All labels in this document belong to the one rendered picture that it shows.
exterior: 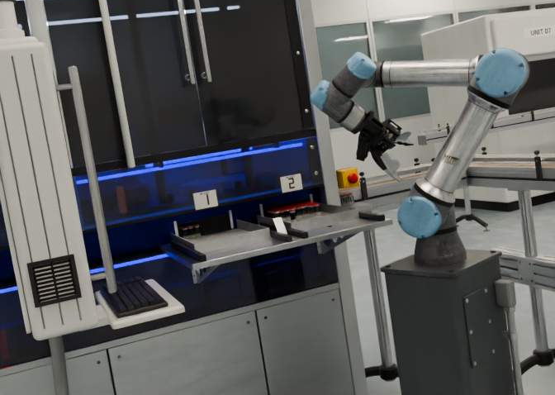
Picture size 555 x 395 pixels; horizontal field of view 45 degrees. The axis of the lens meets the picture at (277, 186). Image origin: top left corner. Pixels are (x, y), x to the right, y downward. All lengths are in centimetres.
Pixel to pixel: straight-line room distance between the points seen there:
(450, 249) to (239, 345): 96
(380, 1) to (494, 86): 656
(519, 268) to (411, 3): 582
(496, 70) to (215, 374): 149
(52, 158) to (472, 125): 107
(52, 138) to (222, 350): 112
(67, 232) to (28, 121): 30
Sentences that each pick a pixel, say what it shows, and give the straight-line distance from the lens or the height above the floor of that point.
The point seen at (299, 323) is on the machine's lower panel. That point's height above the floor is 48.
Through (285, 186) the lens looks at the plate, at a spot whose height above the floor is 101.
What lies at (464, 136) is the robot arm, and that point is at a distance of 179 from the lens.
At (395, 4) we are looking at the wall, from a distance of 836.
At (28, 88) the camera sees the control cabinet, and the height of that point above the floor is 144.
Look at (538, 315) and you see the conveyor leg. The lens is 305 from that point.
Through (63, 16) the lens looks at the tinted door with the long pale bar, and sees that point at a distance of 241.
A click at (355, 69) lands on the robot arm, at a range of 186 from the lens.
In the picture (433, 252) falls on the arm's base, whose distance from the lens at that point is 197.
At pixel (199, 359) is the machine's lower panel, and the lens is 254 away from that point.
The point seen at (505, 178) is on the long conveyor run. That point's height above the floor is 89.
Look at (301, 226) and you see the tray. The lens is 229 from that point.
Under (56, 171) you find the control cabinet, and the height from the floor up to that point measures 122.
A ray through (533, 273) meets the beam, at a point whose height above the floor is 49.
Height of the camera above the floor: 127
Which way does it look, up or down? 6 degrees down
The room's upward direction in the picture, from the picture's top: 9 degrees counter-clockwise
